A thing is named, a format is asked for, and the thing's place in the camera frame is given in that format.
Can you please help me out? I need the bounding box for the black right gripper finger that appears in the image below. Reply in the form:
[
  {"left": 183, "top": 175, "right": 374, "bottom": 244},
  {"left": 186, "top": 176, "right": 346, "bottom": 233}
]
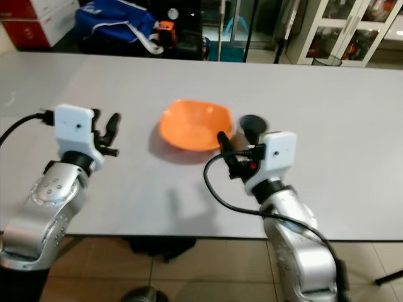
[{"left": 217, "top": 130, "right": 236, "bottom": 164}]

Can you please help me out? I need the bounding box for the grey white cup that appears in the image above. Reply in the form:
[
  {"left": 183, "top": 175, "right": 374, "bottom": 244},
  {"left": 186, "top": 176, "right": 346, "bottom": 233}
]
[{"left": 237, "top": 114, "right": 273, "bottom": 144}]

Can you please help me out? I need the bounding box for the orange plastic bowl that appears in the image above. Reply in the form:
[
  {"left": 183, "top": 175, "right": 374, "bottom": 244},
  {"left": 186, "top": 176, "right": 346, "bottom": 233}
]
[{"left": 158, "top": 99, "right": 234, "bottom": 152}]

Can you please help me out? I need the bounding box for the orange and black device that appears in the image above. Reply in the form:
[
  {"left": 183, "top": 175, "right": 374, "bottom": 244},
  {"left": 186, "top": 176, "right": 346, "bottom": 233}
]
[{"left": 157, "top": 20, "right": 176, "bottom": 46}]

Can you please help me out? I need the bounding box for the black table base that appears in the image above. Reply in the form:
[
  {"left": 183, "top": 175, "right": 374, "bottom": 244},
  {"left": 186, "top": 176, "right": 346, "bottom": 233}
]
[{"left": 128, "top": 236, "right": 197, "bottom": 263}]

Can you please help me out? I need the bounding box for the red and white cardboard box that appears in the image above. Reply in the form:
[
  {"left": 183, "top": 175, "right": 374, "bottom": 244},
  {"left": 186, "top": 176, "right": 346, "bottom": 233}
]
[{"left": 0, "top": 0, "right": 81, "bottom": 48}]

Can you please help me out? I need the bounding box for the blue plastic stool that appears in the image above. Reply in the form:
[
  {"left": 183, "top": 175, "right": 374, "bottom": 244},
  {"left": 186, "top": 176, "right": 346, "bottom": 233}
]
[{"left": 225, "top": 15, "right": 246, "bottom": 46}]

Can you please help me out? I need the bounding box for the white glass-door cabinet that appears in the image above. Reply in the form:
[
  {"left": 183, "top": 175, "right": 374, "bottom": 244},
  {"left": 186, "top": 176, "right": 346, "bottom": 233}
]
[{"left": 285, "top": 0, "right": 403, "bottom": 67}]

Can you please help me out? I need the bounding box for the black tripod leg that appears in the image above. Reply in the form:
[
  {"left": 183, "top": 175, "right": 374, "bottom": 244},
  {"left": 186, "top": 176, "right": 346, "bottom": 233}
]
[{"left": 374, "top": 269, "right": 403, "bottom": 288}]

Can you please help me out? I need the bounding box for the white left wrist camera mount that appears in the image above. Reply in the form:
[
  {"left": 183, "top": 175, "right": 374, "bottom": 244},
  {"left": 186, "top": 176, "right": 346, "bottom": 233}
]
[{"left": 54, "top": 103, "right": 103, "bottom": 166}]

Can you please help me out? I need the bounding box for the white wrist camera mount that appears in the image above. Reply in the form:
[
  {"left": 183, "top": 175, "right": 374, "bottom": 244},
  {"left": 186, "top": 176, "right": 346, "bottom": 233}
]
[
  {"left": 54, "top": 103, "right": 103, "bottom": 166},
  {"left": 244, "top": 130, "right": 298, "bottom": 193}
]

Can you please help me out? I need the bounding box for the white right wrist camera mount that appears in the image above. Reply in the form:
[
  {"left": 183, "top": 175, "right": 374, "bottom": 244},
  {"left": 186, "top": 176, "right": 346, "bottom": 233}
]
[{"left": 244, "top": 130, "right": 298, "bottom": 193}]

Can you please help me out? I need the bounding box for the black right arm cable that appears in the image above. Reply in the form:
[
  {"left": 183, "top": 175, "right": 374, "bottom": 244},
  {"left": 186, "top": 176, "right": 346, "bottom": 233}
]
[{"left": 203, "top": 150, "right": 348, "bottom": 281}]

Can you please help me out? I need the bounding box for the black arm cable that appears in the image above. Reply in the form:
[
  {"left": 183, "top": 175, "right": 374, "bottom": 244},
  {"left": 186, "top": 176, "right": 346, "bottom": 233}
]
[
  {"left": 203, "top": 150, "right": 348, "bottom": 281},
  {"left": 0, "top": 111, "right": 57, "bottom": 147}
]

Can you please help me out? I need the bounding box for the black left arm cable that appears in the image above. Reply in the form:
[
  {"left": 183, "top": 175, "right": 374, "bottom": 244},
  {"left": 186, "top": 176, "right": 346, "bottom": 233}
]
[{"left": 0, "top": 111, "right": 57, "bottom": 147}]

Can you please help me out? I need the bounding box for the blue bag with white strap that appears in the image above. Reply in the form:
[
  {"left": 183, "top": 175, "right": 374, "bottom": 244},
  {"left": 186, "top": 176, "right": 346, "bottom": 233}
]
[{"left": 74, "top": 0, "right": 164, "bottom": 55}]

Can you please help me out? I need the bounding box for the black wire waste basket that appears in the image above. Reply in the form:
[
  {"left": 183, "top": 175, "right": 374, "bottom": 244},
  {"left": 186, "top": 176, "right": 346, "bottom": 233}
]
[{"left": 311, "top": 54, "right": 343, "bottom": 67}]

